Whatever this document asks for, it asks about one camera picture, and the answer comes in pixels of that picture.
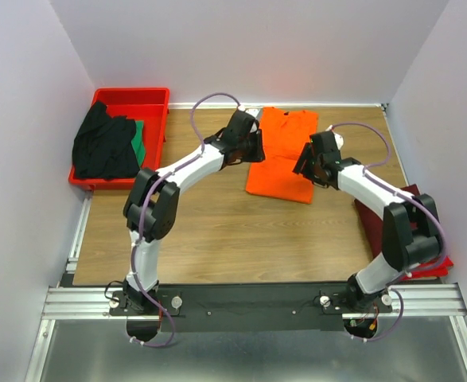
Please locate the black t-shirt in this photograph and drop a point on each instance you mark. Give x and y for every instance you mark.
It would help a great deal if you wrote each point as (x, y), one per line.
(102, 148)

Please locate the green t-shirt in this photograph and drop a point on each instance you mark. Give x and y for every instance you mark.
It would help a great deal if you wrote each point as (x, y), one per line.
(137, 143)

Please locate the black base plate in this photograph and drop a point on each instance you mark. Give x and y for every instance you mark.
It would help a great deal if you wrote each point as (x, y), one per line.
(246, 307)

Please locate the red plastic bin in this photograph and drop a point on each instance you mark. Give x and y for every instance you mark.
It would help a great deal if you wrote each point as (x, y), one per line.
(149, 105)

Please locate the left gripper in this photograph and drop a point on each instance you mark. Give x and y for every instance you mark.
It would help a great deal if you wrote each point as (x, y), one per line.
(258, 145)

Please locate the aluminium frame rail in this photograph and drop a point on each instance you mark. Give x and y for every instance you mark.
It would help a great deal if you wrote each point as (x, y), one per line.
(225, 238)

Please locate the folded maroon t-shirt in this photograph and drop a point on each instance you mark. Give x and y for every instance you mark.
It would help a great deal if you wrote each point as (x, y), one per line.
(372, 226)

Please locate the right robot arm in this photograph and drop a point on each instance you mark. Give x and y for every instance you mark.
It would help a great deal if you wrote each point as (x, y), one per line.
(412, 236)

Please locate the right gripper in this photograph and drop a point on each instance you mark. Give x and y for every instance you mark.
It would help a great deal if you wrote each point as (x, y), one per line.
(303, 159)

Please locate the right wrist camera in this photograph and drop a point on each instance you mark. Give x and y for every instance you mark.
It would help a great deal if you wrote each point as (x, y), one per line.
(339, 141)

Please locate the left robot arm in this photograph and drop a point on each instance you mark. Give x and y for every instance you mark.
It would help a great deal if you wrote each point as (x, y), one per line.
(151, 208)

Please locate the orange t-shirt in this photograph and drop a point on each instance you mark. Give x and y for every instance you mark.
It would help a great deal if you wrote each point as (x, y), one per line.
(284, 135)

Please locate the folded red t-shirt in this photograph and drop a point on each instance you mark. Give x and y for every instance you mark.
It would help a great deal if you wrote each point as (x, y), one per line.
(422, 272)

